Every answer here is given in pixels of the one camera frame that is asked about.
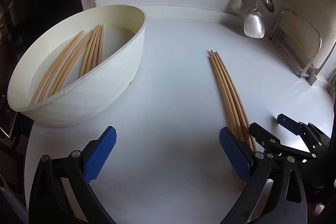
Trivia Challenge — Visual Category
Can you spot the wooden chopstick ten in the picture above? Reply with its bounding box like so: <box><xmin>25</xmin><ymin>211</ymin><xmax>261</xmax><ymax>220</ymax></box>
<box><xmin>215</xmin><ymin>50</ymin><xmax>258</xmax><ymax>153</ymax></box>

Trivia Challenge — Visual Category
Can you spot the wooden chopstick eight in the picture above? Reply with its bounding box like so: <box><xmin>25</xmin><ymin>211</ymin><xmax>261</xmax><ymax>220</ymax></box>
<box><xmin>209</xmin><ymin>50</ymin><xmax>249</xmax><ymax>143</ymax></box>

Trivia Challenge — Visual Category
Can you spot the wooden chopstick seven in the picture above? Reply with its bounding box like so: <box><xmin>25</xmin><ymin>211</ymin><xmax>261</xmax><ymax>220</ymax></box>
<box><xmin>209</xmin><ymin>56</ymin><xmax>244</xmax><ymax>191</ymax></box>

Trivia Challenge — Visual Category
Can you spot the wooden chopstick nine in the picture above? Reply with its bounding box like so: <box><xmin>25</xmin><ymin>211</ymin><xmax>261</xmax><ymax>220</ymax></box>
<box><xmin>212</xmin><ymin>52</ymin><xmax>254</xmax><ymax>148</ymax></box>

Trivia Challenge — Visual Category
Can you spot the wooden chopstick two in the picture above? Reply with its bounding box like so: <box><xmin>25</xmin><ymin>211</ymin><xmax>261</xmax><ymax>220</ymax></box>
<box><xmin>35</xmin><ymin>29</ymin><xmax>94</xmax><ymax>104</ymax></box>

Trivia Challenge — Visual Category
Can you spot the wooden chopstick four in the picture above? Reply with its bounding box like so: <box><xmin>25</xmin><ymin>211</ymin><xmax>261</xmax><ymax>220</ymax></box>
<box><xmin>48</xmin><ymin>30</ymin><xmax>93</xmax><ymax>97</ymax></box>

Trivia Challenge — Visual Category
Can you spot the wooden chopstick six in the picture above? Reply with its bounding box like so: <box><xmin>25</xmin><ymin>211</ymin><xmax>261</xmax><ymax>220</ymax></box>
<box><xmin>84</xmin><ymin>25</ymin><xmax>101</xmax><ymax>74</ymax></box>

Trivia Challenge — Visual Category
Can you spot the wooden chopstick one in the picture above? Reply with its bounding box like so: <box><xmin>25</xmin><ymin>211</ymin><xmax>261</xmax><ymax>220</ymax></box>
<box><xmin>29</xmin><ymin>30</ymin><xmax>84</xmax><ymax>106</ymax></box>

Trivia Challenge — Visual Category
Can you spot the person's right hand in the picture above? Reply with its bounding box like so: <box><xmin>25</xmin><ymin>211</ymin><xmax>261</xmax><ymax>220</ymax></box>
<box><xmin>307</xmin><ymin>203</ymin><xmax>324</xmax><ymax>224</ymax></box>

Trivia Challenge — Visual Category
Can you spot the steel spatula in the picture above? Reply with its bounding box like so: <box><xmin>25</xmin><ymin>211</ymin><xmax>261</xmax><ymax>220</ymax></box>
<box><xmin>244</xmin><ymin>0</ymin><xmax>265</xmax><ymax>39</ymax></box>

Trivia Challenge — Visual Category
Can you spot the round white basin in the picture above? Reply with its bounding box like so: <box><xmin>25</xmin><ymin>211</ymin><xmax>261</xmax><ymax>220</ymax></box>
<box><xmin>7</xmin><ymin>5</ymin><xmax>147</xmax><ymax>127</ymax></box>

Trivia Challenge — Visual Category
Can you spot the steel wire rack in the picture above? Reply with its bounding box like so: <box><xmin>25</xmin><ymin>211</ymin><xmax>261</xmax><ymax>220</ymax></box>
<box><xmin>269</xmin><ymin>7</ymin><xmax>335</xmax><ymax>86</ymax></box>

